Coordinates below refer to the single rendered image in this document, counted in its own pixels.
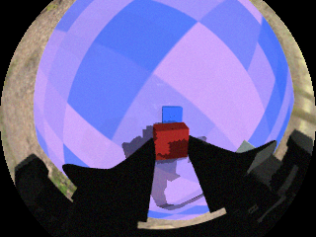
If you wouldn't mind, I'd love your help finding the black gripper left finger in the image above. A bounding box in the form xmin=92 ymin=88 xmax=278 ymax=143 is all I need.
xmin=62 ymin=138 xmax=155 ymax=222

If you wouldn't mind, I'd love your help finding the blue block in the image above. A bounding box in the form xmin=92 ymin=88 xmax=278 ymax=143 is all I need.
xmin=162 ymin=106 xmax=182 ymax=123

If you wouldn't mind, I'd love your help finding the red block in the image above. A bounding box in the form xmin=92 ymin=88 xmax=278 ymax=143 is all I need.
xmin=153 ymin=122 xmax=190 ymax=161

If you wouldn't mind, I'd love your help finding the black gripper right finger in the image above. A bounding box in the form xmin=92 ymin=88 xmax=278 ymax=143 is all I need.
xmin=187 ymin=135 xmax=277 ymax=213

